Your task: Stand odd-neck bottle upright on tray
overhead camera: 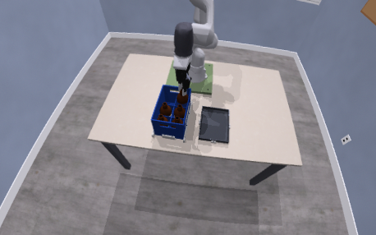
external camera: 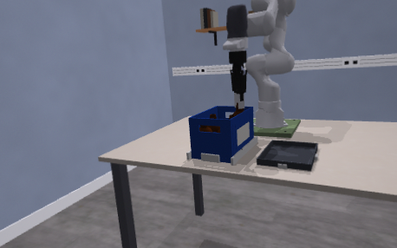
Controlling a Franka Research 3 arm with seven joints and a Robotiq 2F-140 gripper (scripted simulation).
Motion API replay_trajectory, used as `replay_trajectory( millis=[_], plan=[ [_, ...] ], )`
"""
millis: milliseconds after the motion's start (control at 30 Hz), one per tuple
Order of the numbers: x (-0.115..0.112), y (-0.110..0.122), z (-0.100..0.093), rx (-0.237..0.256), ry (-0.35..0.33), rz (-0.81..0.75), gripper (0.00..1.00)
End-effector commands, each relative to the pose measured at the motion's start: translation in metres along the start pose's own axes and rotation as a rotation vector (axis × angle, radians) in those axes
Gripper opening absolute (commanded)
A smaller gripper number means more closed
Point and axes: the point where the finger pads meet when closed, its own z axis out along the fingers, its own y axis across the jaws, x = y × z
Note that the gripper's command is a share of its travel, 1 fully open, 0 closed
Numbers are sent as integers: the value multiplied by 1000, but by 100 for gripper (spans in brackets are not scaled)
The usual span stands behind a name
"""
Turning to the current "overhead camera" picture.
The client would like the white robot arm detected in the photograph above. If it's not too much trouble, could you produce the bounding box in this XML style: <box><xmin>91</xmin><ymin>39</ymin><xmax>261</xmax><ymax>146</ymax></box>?
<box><xmin>173</xmin><ymin>0</ymin><xmax>218</xmax><ymax>83</ymax></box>

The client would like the blue plastic crate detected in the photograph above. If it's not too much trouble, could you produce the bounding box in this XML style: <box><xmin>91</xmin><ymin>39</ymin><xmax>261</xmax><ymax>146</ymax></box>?
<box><xmin>151</xmin><ymin>85</ymin><xmax>191</xmax><ymax>140</ymax></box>

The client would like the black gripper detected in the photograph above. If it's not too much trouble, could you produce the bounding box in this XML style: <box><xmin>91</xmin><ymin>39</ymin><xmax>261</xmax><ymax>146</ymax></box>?
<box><xmin>175</xmin><ymin>63</ymin><xmax>192</xmax><ymax>96</ymax></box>

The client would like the brown glass bottle with blue label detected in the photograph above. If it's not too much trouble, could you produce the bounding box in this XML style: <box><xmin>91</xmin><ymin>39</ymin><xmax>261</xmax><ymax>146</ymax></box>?
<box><xmin>177</xmin><ymin>89</ymin><xmax>188</xmax><ymax>107</ymax></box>

